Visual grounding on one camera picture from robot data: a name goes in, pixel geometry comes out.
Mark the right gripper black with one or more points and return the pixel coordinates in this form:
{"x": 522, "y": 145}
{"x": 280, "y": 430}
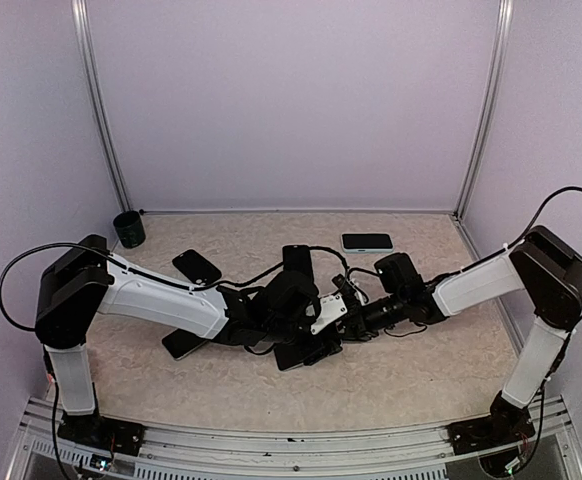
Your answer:
{"x": 367, "y": 331}

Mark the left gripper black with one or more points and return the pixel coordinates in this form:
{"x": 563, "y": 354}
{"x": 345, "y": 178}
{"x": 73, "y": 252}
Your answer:
{"x": 319, "y": 350}

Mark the light blue phone case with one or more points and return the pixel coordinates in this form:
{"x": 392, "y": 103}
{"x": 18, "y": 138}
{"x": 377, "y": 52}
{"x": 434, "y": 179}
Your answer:
{"x": 367, "y": 243}

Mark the black phone case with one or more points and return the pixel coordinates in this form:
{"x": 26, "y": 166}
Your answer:
{"x": 297, "y": 258}
{"x": 196, "y": 268}

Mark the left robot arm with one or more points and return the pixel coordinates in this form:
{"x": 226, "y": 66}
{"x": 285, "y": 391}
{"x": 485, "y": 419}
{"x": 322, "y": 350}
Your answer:
{"x": 89, "y": 280}

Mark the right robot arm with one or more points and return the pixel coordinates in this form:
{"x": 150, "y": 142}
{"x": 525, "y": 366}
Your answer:
{"x": 541, "y": 269}

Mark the dark green mug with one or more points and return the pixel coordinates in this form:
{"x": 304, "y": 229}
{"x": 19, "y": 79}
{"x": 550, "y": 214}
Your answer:
{"x": 129, "y": 229}

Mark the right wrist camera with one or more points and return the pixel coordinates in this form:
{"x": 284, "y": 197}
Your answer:
{"x": 345, "y": 288}

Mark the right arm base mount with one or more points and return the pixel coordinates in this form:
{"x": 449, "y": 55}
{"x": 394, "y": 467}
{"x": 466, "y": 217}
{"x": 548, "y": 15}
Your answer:
{"x": 505, "y": 424}

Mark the front aluminium rail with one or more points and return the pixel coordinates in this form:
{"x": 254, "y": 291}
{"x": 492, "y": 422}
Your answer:
{"x": 416, "y": 452}

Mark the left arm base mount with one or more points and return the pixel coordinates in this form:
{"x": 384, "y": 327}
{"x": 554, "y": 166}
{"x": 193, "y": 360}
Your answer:
{"x": 104, "y": 433}

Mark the right aluminium frame post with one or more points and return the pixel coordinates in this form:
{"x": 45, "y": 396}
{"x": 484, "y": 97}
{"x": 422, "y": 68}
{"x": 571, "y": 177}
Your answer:
{"x": 496, "y": 67}

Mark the aluminium frame post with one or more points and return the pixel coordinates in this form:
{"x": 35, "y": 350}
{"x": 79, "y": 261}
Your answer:
{"x": 496, "y": 67}
{"x": 85, "y": 44}

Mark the left aluminium frame post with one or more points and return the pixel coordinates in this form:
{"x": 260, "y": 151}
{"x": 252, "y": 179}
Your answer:
{"x": 85, "y": 44}

